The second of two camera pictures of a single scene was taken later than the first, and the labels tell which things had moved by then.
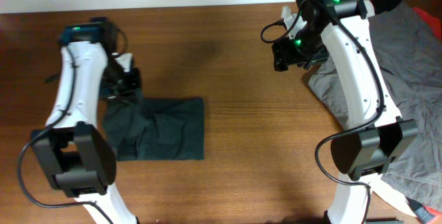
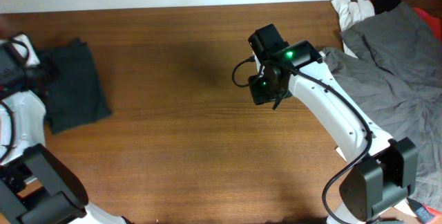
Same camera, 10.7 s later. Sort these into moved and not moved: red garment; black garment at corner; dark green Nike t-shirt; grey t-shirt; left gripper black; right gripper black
Moved: right gripper black; left gripper black; dark green Nike t-shirt
Not moved: grey t-shirt; red garment; black garment at corner
